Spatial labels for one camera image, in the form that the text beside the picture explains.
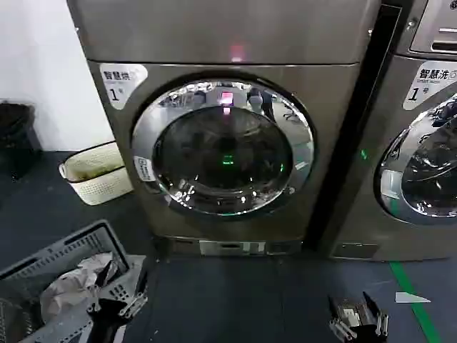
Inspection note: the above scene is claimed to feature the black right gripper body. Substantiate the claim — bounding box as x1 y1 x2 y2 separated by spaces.
348 319 380 343

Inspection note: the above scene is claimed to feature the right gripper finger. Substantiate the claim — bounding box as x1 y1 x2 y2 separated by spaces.
328 295 358 341
361 291 391 339

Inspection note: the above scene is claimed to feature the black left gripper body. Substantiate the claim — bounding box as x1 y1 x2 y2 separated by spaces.
88 298 126 343

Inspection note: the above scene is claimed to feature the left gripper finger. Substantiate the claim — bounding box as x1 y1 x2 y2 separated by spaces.
85 262 116 318
118 266 149 319

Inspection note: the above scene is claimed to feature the grey white crumpled garment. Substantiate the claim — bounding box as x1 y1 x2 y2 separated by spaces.
39 251 123 327

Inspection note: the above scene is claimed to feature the green floor tape strip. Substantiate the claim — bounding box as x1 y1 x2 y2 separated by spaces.
388 260 444 343

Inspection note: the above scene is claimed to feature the grey slotted laundry basket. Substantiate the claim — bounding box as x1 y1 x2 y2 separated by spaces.
0 219 149 343

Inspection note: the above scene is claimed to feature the grey washer with drawer panel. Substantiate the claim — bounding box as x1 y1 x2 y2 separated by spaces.
327 0 457 262

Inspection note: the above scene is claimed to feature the cream perforated plastic basket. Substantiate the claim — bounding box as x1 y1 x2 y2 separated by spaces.
58 140 139 207

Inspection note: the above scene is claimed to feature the small white door sticker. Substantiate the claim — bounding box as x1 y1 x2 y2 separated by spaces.
133 154 156 184

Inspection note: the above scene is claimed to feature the round chrome glass washer door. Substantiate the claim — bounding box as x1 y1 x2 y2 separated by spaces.
372 93 457 228

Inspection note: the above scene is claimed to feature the black plastic waste bin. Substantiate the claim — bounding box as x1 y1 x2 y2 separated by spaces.
0 101 43 180

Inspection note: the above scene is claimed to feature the round chrome glass dryer door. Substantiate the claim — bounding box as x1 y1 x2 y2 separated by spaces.
130 73 317 223

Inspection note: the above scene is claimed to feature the white label sticker, grey numeral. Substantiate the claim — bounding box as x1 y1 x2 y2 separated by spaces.
99 63 149 110

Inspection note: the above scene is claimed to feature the white label sticker, black numeral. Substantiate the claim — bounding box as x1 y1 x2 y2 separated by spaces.
403 59 457 111

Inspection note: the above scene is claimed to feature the grey steel front-load dryer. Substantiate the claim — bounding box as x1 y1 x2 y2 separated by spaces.
66 0 383 259

